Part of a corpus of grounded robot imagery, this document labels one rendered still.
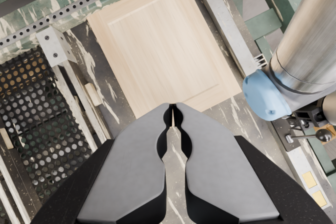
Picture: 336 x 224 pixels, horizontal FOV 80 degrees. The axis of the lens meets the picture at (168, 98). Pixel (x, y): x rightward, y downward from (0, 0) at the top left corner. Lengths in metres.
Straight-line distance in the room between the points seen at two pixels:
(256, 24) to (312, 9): 0.68
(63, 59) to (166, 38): 0.36
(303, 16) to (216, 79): 0.54
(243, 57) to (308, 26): 0.54
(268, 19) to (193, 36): 0.31
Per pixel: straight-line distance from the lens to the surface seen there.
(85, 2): 0.81
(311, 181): 0.87
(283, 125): 0.77
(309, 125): 0.56
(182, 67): 0.72
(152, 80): 0.72
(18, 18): 0.91
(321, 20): 0.21
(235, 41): 0.75
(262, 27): 0.89
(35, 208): 0.91
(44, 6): 0.87
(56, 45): 0.78
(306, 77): 0.26
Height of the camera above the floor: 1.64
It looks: 38 degrees down
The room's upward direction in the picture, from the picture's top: 153 degrees clockwise
